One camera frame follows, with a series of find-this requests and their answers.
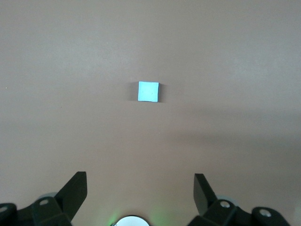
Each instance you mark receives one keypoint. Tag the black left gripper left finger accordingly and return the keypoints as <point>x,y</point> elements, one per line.
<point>70,195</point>

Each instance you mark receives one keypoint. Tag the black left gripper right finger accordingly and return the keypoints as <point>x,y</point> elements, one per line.
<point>202,195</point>

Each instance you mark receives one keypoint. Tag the blue foam block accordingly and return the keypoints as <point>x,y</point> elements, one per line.
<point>148,91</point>

